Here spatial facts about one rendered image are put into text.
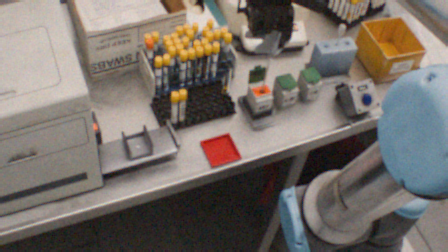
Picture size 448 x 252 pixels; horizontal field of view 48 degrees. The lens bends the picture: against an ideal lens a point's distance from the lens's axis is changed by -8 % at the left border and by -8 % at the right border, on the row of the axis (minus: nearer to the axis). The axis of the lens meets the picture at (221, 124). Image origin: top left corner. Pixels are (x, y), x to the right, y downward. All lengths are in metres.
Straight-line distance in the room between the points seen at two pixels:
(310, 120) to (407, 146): 0.76
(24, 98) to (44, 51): 0.11
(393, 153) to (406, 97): 0.06
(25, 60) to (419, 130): 0.67
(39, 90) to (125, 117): 0.37
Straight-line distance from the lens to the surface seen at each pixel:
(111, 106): 1.23
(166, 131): 1.13
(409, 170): 0.51
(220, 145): 1.17
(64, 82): 0.89
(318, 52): 1.28
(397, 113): 0.51
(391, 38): 1.51
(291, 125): 1.23
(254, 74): 1.17
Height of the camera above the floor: 1.83
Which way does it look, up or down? 52 degrees down
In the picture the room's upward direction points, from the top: 9 degrees clockwise
